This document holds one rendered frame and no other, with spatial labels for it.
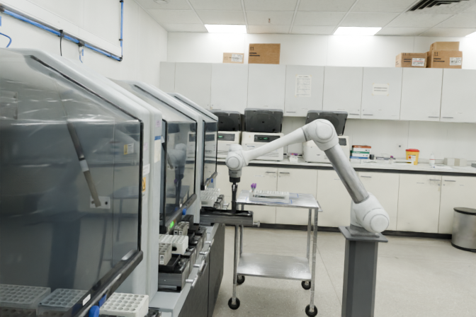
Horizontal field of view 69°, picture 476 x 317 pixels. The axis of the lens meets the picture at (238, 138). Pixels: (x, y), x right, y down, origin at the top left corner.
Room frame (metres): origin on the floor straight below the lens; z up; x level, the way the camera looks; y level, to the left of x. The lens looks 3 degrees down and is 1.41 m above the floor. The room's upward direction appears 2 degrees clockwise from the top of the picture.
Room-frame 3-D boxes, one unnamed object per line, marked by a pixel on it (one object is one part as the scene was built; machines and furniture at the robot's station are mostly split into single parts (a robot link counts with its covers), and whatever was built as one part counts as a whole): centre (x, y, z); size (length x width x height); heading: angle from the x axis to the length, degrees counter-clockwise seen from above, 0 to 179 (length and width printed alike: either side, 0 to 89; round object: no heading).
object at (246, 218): (2.26, 0.20, 0.78); 0.73 x 0.14 x 0.09; 86
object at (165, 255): (1.40, 0.28, 0.85); 0.12 x 0.02 x 0.06; 176
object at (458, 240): (4.08, -2.77, 0.23); 0.38 x 0.31 x 0.46; 176
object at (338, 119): (4.76, -1.19, 1.25); 0.62 x 0.56 x 0.69; 175
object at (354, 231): (2.30, -0.85, 0.73); 0.22 x 0.18 x 0.06; 176
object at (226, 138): (4.87, 0.24, 1.22); 0.62 x 0.56 x 0.64; 174
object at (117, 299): (1.01, 0.41, 0.83); 0.30 x 0.10 x 0.06; 86
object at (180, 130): (1.65, 0.50, 1.28); 0.61 x 0.51 x 0.63; 176
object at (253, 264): (2.72, -0.33, 0.41); 0.67 x 0.46 x 0.82; 84
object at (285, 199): (2.61, -0.25, 0.85); 0.30 x 0.10 x 0.06; 83
